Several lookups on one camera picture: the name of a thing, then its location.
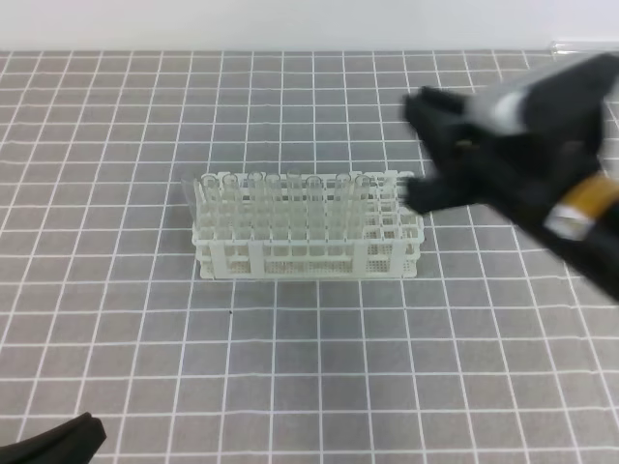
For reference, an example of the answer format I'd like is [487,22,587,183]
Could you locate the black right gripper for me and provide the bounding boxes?
[402,87,604,218]

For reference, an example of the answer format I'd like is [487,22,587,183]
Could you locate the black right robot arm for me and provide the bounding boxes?
[402,87,618,299]

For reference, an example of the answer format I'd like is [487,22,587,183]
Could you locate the white test tube rack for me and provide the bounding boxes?
[181,170,424,279]

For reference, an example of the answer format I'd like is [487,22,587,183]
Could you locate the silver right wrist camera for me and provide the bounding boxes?
[465,53,618,136]

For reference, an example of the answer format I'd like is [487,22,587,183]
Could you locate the clear test tube far left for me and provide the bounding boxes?
[201,174,220,235]

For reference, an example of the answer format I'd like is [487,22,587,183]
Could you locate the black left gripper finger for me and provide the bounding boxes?
[1,413,106,464]

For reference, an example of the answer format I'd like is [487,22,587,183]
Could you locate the clear glass test tube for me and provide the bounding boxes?
[348,174,370,240]

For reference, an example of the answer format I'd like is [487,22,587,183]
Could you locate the clear tubes at table edge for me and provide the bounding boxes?
[550,40,619,56]

